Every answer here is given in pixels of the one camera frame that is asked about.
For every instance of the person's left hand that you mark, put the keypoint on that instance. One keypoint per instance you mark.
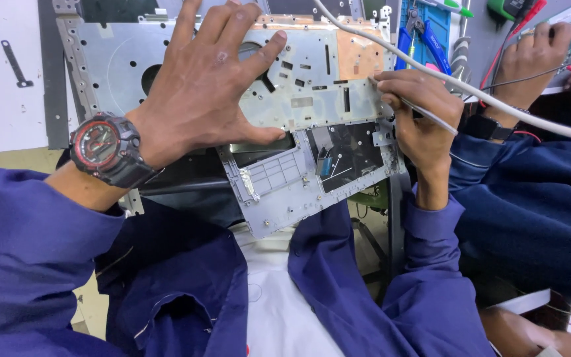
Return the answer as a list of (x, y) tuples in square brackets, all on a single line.
[(191, 99)]

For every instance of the person's right hand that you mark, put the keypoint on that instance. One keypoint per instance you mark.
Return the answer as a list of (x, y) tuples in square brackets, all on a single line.
[(429, 119)]

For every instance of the silver metal tweezers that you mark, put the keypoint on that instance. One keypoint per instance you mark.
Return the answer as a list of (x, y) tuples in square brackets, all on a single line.
[(431, 116)]

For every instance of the silver laptop palmrest chassis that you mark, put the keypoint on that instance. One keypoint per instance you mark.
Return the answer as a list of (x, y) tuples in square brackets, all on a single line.
[(315, 99)]

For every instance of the black and red wristwatch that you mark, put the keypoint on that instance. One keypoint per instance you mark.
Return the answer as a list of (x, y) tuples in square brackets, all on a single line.
[(104, 146)]

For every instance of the white and green screwdriver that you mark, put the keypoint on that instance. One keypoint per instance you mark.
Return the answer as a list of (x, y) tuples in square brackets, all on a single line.
[(456, 7)]

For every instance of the green and black multimeter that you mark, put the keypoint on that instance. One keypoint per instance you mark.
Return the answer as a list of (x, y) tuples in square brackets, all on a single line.
[(508, 7)]

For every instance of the white board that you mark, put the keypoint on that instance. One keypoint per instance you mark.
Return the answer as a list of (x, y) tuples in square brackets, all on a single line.
[(3, 99)]

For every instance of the person's blue work jacket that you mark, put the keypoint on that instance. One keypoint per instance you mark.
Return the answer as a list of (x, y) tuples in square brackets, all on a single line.
[(176, 287)]

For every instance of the person's white shirt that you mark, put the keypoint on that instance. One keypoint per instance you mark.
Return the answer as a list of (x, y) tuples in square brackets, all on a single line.
[(285, 297)]

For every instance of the black metal table frame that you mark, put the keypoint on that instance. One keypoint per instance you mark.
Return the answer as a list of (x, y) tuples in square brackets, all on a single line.
[(395, 228)]

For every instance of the small black metal bracket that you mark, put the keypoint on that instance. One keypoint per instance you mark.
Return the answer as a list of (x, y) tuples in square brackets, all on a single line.
[(16, 64)]

